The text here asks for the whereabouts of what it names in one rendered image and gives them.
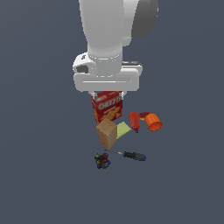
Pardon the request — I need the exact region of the red ketchup bottle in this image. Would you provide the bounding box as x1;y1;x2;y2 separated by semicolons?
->
128;111;141;134

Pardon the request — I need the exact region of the red Cheez-It cracker box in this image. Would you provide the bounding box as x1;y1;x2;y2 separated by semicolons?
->
90;91;123;124

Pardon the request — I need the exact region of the orange cup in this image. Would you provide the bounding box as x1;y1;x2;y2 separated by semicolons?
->
144;113;164;132

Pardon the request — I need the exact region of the black and blue screwdriver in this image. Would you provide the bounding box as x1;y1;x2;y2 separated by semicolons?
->
103;149;147;162

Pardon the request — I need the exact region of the dark multicoloured toy cluster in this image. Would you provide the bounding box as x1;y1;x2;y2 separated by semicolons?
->
94;151;112;170

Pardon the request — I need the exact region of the wooden block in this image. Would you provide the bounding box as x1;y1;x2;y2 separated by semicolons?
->
95;117;119;150

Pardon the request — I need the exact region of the dark red small bowl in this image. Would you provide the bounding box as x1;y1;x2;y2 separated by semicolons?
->
137;111;151;121

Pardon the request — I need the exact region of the yellow-green flat sponge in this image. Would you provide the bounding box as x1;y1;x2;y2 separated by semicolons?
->
115;121;132;140

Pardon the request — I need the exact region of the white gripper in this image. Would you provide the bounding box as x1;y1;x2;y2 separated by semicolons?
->
73;60;144;99

